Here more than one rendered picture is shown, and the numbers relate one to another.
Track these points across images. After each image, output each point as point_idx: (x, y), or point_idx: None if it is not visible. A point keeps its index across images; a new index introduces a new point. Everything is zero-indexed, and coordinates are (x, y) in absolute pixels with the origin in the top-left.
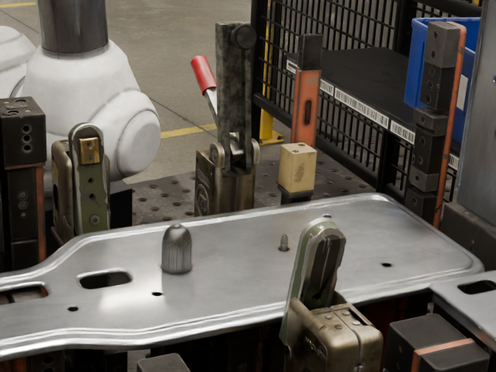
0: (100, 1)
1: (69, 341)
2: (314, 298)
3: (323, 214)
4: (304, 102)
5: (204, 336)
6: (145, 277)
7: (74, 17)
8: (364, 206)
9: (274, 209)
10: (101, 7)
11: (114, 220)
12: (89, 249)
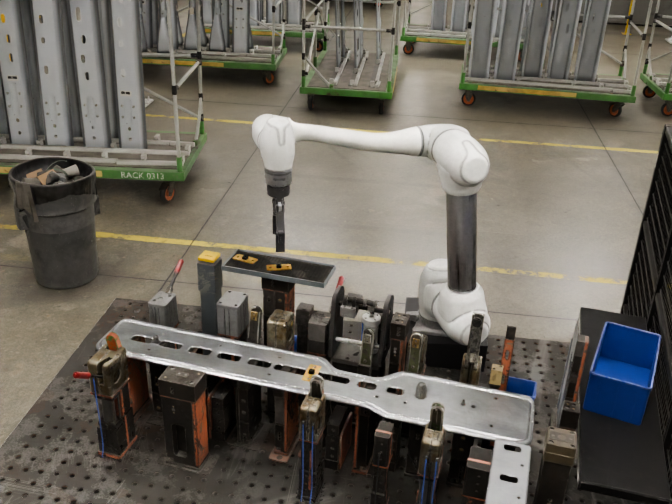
0: (470, 273)
1: (367, 406)
2: (436, 425)
3: (495, 397)
4: (505, 350)
5: (406, 422)
6: (407, 395)
7: (457, 277)
8: (516, 400)
9: (478, 387)
10: (470, 275)
11: None
12: (401, 377)
